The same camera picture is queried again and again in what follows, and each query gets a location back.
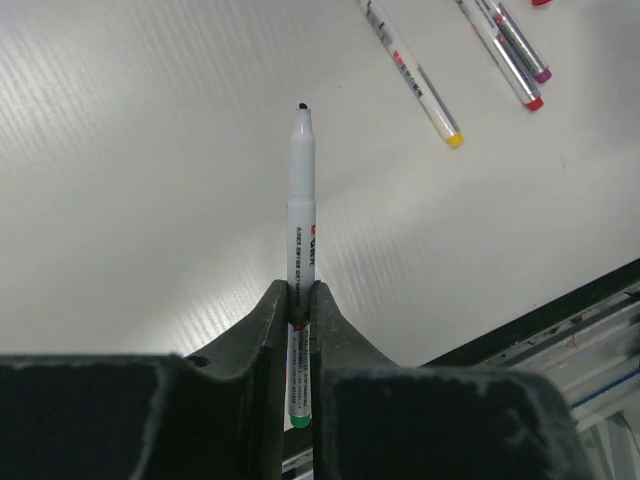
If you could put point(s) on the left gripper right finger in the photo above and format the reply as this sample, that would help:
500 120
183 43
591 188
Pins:
374 419

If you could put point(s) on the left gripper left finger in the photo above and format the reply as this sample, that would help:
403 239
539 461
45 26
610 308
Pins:
215 414

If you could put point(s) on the green marker pen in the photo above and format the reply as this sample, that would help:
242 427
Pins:
301 265

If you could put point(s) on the yellow marker pen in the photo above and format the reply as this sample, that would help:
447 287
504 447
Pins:
412 73

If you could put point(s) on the red marker pen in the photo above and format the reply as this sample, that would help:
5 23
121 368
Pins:
502 53

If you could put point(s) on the purple marker pen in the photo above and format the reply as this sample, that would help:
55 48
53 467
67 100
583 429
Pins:
505 21

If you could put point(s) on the aluminium frame rail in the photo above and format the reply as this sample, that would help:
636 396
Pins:
586 344

